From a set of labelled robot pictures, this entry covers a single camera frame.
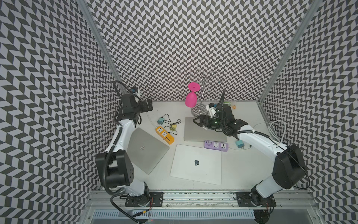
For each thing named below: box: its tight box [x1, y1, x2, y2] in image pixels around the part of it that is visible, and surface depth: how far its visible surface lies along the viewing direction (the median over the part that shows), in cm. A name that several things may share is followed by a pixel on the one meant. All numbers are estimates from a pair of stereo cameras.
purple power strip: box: [203, 140, 229, 153], surface depth 93 cm
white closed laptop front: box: [169, 144, 222, 186], surface depth 85 cm
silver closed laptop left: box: [127, 127, 170, 175], surface depth 98 cm
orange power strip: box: [155, 126, 175, 146], surface depth 97 cm
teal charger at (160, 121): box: [157, 117, 165, 126], surface depth 107 cm
